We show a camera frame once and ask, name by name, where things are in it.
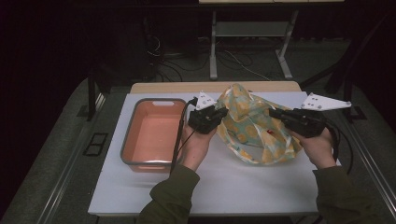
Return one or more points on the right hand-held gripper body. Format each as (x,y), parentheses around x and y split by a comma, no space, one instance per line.
(306,121)

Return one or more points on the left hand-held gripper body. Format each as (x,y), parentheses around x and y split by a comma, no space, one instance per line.
(204,118)

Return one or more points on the citrus print cloth bag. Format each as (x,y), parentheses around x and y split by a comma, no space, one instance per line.
(249,124)

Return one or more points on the person's left hand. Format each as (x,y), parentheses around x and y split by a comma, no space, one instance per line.
(196,146)

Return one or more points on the person's right hand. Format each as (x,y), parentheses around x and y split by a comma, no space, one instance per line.
(317,149)

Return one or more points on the pink plastic basin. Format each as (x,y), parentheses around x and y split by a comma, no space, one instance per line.
(152,133)

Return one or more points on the black metal stand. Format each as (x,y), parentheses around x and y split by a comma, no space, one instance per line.
(93,93)
(348,59)

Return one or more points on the aluminium floor rail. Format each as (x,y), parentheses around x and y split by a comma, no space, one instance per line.
(68,161)
(373,168)

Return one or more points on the grey metal table frame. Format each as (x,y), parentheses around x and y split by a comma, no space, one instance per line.
(249,29)

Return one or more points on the black rectangular floor frame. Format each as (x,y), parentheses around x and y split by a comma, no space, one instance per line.
(95,144)

